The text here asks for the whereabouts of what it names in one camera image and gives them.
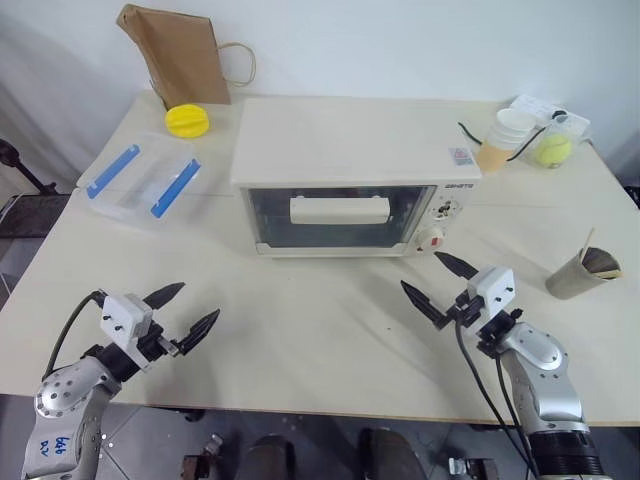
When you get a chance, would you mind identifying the black case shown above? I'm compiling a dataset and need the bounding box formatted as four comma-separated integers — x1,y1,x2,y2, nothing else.
0,191,69,242

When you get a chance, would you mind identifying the wooden stir stick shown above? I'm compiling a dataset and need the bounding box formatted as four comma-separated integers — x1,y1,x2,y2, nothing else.
578,227,597,272

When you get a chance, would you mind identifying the clear plastic bag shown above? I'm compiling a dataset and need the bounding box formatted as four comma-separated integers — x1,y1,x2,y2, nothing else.
508,93,594,172

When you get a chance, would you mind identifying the white toaster oven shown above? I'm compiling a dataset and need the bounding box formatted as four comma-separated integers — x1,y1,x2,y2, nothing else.
230,96,484,261

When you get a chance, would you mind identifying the black tripod stand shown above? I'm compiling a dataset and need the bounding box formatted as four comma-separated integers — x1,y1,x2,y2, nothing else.
0,139,59,197

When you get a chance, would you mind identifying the white paper cup stack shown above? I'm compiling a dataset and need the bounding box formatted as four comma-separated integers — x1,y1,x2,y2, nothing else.
485,107,536,152

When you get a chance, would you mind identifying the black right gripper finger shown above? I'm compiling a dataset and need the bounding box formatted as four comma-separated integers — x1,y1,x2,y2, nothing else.
400,279,452,332
433,251,479,282

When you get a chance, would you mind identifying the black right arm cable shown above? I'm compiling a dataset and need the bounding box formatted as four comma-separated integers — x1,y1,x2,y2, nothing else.
494,352,542,480
453,304,534,480

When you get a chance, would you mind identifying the grey paper cup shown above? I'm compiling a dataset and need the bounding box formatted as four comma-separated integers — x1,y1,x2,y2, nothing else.
544,247,624,301

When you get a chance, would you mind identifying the thin black cable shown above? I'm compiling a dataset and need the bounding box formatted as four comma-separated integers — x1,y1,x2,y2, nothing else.
458,118,557,163

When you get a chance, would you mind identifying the yellow tennis ball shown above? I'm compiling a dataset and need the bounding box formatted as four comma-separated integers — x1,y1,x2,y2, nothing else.
533,133,573,169

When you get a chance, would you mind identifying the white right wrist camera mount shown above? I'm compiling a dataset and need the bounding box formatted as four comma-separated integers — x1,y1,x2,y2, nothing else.
466,266,517,322

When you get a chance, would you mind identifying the small metal fitting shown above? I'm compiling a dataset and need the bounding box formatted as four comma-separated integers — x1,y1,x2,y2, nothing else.
446,456,495,480
181,433,225,480

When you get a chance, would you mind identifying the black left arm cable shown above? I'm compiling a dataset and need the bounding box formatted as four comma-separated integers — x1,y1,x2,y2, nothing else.
41,289,109,382

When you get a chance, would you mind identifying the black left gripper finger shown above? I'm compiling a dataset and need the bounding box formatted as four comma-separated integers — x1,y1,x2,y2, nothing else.
143,282,187,312
174,308,222,357

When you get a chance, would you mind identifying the yellow ribbed toy fruit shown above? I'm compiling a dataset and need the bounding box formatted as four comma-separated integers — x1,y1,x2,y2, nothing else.
165,102,211,140

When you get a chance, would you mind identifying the blue box lid clip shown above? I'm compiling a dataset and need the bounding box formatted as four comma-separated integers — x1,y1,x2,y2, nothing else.
150,158,201,218
86,144,141,197

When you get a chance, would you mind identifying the white plastic cylinder tube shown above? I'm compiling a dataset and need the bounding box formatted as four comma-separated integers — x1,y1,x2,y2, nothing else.
289,195,392,227

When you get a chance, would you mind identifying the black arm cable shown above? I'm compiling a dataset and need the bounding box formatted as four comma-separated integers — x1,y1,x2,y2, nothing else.
453,304,534,480
494,352,542,480
41,289,109,382

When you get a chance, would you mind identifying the brown paper bag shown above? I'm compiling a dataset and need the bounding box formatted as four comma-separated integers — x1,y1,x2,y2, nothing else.
115,3,258,113

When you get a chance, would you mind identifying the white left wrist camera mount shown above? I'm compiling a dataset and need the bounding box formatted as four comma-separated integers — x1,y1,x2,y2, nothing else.
98,293,154,374

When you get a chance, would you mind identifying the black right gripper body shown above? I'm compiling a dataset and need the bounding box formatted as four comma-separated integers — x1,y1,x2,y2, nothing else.
446,291,486,330

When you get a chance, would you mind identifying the clear plastic storage box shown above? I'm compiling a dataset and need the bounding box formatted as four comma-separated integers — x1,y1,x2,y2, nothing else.
74,130,204,233

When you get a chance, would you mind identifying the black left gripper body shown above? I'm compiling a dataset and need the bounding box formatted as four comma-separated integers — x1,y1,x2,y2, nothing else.
134,321,183,364

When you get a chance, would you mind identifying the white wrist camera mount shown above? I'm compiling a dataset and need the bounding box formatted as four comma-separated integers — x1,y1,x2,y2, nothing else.
466,266,517,322
98,293,154,374

